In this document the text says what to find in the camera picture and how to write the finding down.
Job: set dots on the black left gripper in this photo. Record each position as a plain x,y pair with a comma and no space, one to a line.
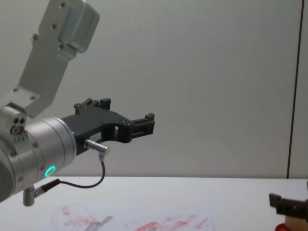
96,125

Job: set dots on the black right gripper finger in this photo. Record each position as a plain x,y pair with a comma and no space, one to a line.
288,207

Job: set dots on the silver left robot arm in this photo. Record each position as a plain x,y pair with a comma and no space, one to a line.
36,142

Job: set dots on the peach rounded object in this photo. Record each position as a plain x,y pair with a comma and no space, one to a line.
297,223

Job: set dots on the small red round object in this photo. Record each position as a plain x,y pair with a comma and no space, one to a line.
281,227

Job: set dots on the white table cloth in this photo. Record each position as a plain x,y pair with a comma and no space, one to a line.
192,192

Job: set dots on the dark vertical post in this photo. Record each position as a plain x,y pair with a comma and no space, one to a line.
295,96

